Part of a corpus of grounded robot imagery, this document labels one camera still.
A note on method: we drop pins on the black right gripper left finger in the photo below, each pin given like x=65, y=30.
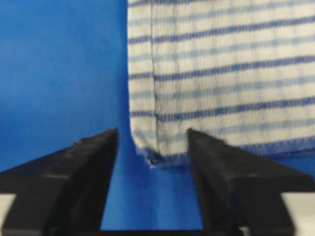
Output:
x=62, y=193

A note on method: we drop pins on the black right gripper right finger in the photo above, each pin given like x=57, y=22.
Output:
x=244, y=194

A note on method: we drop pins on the white blue-striped towel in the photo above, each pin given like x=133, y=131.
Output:
x=242, y=71

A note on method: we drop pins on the blue table cloth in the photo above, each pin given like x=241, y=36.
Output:
x=64, y=76

